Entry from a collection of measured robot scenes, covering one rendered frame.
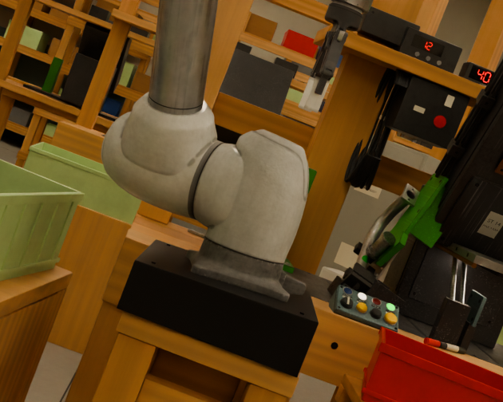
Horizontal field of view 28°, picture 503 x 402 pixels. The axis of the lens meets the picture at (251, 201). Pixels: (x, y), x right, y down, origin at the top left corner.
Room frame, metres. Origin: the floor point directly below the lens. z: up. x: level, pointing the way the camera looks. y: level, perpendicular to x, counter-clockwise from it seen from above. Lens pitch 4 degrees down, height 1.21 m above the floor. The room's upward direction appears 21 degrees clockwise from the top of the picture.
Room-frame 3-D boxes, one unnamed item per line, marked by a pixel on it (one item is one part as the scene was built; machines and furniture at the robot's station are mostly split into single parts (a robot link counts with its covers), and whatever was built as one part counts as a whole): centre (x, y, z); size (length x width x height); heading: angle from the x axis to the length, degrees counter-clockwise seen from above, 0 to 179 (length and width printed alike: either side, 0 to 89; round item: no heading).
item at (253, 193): (1.83, -0.01, 1.11); 0.18 x 0.16 x 0.22; 74
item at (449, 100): (2.75, -0.36, 1.42); 0.17 x 0.12 x 0.15; 96
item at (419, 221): (2.48, -0.42, 1.17); 0.13 x 0.12 x 0.20; 96
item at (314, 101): (2.05, -0.05, 1.33); 0.03 x 0.01 x 0.07; 96
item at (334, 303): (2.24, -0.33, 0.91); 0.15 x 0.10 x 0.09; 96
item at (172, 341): (1.83, -0.02, 0.83); 0.32 x 0.32 x 0.04; 1
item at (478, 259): (2.46, -0.58, 1.11); 0.39 x 0.16 x 0.03; 6
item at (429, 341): (2.28, -0.54, 0.91); 0.13 x 0.02 x 0.02; 124
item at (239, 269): (1.83, -0.04, 0.97); 0.22 x 0.18 x 0.06; 99
